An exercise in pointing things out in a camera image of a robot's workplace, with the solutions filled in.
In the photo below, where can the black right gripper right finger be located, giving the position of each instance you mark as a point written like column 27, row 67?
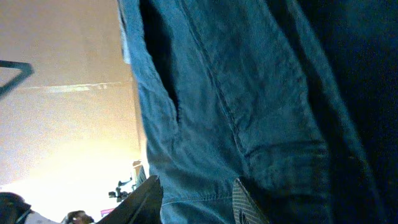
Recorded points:
column 246, row 210

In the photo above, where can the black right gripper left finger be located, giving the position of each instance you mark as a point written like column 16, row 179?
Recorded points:
column 141, row 206

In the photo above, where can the navy blue shorts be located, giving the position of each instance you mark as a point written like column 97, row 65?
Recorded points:
column 298, row 99

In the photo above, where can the dark haired person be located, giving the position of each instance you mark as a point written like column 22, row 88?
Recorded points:
column 14, row 210

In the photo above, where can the black metal frame bar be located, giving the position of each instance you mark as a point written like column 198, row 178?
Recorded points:
column 26, row 70

